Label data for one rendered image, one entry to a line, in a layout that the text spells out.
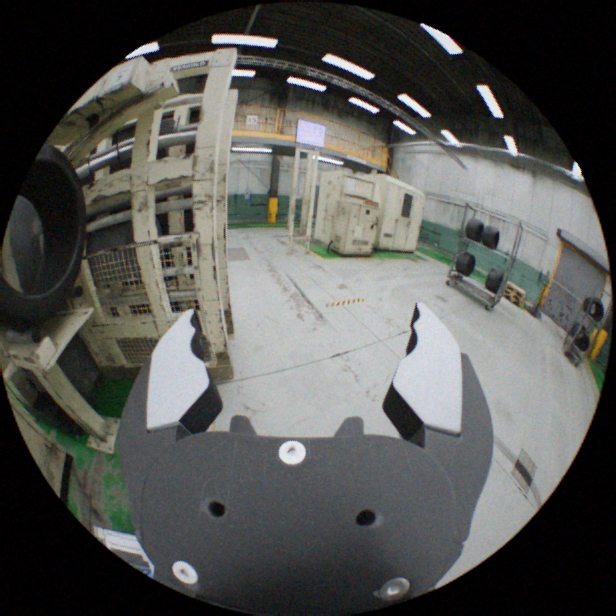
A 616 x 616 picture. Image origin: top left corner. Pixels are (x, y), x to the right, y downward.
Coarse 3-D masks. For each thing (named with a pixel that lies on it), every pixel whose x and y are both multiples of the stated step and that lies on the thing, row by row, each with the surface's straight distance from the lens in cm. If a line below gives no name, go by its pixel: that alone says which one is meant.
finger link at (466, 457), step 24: (480, 384) 8; (480, 408) 8; (432, 432) 6; (480, 432) 7; (456, 456) 6; (480, 456) 7; (456, 480) 6; (480, 480) 7; (456, 504) 6; (456, 528) 6
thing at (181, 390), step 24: (192, 312) 12; (168, 336) 11; (192, 336) 10; (168, 360) 9; (192, 360) 8; (168, 384) 8; (192, 384) 7; (168, 408) 7; (192, 408) 7; (216, 408) 8; (192, 432) 8
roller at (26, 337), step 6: (12, 330) 103; (18, 330) 95; (24, 330) 88; (30, 330) 82; (36, 330) 80; (6, 336) 110; (12, 336) 101; (18, 336) 93; (24, 336) 86; (30, 336) 81; (36, 336) 80; (24, 342) 91; (30, 342) 84; (36, 342) 80
